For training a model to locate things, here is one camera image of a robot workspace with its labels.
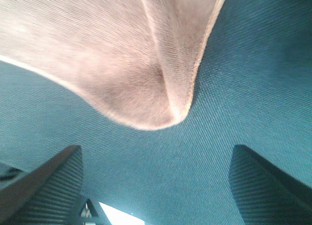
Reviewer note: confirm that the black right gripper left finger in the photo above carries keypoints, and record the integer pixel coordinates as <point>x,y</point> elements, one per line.
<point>46,196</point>

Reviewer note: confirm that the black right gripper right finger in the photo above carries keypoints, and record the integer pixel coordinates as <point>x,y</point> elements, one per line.
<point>265,194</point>

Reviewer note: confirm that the brown microfiber towel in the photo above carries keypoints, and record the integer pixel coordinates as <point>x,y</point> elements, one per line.
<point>134,61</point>

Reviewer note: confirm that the black fabric table mat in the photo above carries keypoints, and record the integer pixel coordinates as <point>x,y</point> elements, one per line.
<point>253,87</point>

